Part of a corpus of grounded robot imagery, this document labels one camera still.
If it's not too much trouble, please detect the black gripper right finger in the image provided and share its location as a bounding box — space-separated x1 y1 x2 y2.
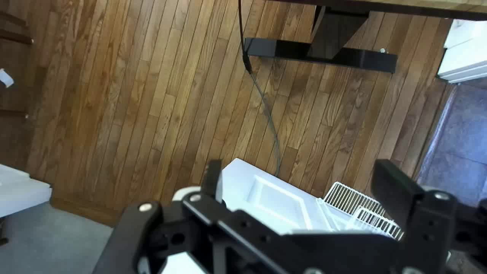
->
372 160 487 274

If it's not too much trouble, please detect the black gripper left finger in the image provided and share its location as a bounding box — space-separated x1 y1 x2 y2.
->
93 160 224 274

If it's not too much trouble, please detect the white cabinet corner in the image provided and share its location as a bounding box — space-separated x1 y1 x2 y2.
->
439 20 487 84

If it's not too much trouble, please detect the black table base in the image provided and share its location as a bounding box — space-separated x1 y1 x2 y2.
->
242 6 397 73

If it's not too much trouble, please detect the white wire rack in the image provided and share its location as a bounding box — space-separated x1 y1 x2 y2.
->
323 181 404 241

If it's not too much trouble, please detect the black hanging cable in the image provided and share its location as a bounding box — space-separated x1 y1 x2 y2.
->
236 0 283 174

